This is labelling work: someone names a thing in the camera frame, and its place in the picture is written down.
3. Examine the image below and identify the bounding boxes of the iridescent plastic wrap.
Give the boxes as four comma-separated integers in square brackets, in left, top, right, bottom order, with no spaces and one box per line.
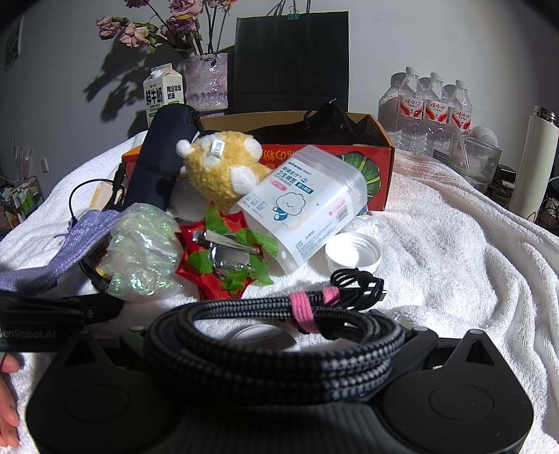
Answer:
[100,202,186,303]

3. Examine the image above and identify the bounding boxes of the round silver tin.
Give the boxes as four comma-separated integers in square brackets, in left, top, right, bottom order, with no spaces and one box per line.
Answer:
[226,325,290,351]

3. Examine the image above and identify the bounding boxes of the wall poster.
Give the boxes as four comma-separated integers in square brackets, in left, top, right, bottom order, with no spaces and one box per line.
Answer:
[0,16,23,67]

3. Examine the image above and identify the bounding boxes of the crumpled white tissue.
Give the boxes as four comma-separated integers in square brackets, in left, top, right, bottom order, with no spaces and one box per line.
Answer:
[348,213,382,237]

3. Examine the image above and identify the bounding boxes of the dried pink flowers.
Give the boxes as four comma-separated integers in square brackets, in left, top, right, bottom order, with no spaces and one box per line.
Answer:
[95,0,239,59]

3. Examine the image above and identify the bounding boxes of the red felt flower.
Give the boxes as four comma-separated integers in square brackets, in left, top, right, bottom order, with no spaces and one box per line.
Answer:
[174,204,280,302]

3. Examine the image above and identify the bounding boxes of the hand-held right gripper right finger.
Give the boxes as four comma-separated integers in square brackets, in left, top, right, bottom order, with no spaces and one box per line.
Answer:
[392,325,504,381]

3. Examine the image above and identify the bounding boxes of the purple glass vase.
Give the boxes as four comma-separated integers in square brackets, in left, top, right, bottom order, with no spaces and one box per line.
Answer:
[184,52,230,112]

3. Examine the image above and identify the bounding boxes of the white round speaker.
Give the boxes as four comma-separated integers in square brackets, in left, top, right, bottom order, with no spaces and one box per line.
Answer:
[469,125,499,150]

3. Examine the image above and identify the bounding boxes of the white thermos bottle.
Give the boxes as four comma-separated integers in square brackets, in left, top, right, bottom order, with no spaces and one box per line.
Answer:
[508,105,559,220]

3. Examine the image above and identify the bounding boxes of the wire storage rack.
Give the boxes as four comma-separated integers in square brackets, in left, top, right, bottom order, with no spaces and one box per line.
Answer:
[0,175,45,233]

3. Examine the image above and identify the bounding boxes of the orange cardboard box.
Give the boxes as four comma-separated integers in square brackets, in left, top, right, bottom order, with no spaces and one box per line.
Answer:
[121,112,396,213]

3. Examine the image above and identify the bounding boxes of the black paper bag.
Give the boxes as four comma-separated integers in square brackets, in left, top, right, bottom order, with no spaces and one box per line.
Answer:
[233,10,351,117]

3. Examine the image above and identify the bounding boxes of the clear glass container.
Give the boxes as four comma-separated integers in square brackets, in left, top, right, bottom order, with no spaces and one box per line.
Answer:
[449,130,504,193]

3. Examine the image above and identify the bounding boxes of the yellow white plush toy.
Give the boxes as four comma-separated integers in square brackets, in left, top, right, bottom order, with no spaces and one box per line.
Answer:
[176,130,274,211]

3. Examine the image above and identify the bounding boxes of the white plastic lid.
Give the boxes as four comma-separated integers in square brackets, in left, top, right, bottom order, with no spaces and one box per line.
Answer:
[324,232,383,274]

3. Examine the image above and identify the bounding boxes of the clear cotton swab box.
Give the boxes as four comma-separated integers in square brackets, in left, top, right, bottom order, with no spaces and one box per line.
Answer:
[228,144,368,269]

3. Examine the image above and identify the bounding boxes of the thin black cable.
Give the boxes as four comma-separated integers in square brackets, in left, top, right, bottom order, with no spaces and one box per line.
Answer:
[329,268,388,306]

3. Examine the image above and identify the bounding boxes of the black cloth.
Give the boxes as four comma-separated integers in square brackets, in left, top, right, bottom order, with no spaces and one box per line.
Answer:
[252,100,380,146]

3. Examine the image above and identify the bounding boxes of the grey braided cable coil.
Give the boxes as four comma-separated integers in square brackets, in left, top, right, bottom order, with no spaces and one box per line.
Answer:
[143,287,407,401]

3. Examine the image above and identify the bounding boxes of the white milk carton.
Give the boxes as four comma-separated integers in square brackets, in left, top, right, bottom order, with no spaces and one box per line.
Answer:
[143,62,185,128]

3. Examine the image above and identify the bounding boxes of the silver nail clipper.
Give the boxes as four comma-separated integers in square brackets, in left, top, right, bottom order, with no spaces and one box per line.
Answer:
[191,229,259,281]

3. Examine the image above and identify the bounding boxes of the dark navy pouch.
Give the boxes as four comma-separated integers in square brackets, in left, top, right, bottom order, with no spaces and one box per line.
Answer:
[123,104,202,215]

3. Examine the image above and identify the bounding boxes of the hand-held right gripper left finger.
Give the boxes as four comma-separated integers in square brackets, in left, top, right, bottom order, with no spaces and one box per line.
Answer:
[55,327,150,381]

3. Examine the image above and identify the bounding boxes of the purple fabric strap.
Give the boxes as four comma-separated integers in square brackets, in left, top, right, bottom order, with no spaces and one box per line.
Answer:
[0,210,121,294]

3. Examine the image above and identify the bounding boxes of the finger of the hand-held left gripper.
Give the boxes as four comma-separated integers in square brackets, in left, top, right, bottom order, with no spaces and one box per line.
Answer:
[0,290,125,353]

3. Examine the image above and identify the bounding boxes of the person's left hand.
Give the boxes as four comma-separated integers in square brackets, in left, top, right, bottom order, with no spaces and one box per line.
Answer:
[0,353,21,448]

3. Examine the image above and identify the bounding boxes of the black looped cable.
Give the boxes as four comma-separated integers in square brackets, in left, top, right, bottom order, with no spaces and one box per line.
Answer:
[67,162,129,221]

